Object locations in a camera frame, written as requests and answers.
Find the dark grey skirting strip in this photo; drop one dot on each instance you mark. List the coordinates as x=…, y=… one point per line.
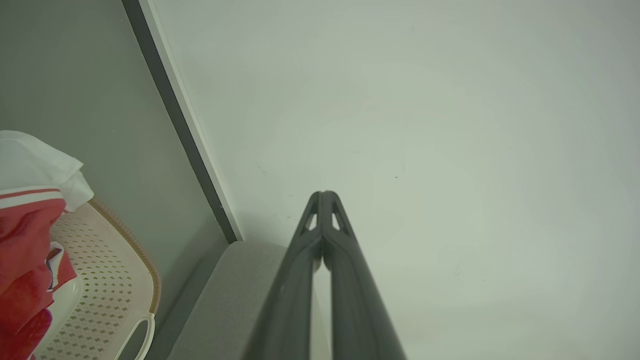
x=172, y=115

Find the cream perforated laundry basket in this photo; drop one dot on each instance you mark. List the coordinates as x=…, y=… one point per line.
x=107, y=280

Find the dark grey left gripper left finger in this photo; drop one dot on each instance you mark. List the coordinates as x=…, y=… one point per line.
x=287, y=300

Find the red and white garment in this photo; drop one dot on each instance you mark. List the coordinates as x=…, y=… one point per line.
x=22, y=260

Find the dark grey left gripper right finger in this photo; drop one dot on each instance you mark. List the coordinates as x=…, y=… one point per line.
x=357, y=310

